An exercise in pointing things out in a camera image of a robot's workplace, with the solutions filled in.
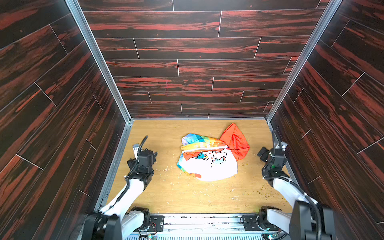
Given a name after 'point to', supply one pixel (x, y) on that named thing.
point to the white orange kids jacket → (211, 159)
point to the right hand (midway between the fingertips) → (275, 151)
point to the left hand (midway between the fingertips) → (141, 155)
